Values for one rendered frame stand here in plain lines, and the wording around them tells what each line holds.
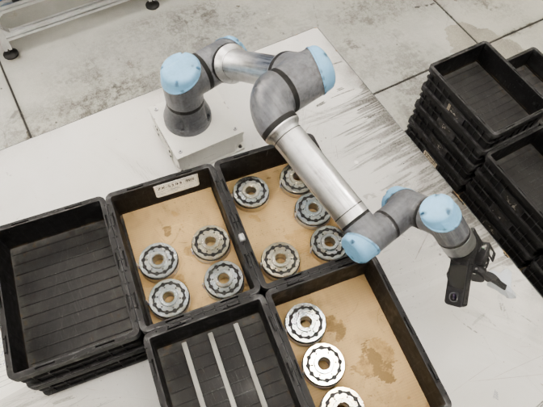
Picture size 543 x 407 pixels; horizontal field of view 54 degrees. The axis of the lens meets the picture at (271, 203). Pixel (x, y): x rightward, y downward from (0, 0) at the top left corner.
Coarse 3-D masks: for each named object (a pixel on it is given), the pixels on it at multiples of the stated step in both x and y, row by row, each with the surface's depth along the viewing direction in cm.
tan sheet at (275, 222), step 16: (256, 176) 155; (272, 176) 155; (272, 192) 153; (272, 208) 150; (288, 208) 150; (256, 224) 147; (272, 224) 147; (288, 224) 148; (336, 224) 148; (256, 240) 145; (272, 240) 145; (288, 240) 145; (304, 240) 145; (256, 256) 143; (304, 256) 143
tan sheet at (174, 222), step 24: (192, 192) 152; (144, 216) 148; (168, 216) 148; (192, 216) 148; (216, 216) 148; (144, 240) 144; (168, 240) 145; (192, 264) 141; (240, 264) 142; (144, 288) 138; (192, 288) 138
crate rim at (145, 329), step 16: (176, 176) 143; (112, 192) 140; (128, 192) 141; (112, 208) 138; (224, 208) 138; (112, 224) 135; (128, 272) 129; (256, 288) 128; (208, 304) 126; (224, 304) 126; (144, 320) 124; (176, 320) 124
